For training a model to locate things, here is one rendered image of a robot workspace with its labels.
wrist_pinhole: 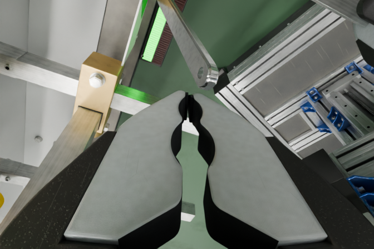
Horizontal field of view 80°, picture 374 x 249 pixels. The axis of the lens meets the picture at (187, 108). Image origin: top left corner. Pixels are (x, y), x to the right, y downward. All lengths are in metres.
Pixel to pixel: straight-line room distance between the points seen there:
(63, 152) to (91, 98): 0.09
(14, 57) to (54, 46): 0.22
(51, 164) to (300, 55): 1.00
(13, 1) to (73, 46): 0.13
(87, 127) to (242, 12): 0.97
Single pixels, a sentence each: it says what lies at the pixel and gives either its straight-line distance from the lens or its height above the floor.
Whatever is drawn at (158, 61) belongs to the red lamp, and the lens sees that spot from 0.46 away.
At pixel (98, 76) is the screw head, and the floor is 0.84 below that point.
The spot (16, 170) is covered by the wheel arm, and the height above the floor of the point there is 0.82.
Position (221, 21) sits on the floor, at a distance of 1.17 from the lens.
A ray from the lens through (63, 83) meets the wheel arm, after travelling 0.38.
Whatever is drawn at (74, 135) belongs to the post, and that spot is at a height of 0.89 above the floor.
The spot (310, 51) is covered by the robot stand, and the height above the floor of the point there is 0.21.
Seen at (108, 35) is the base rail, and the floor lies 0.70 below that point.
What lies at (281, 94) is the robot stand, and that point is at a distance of 1.16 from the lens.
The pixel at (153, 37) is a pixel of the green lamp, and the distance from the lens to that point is 0.44.
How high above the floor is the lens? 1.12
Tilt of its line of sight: 55 degrees down
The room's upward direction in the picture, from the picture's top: 178 degrees clockwise
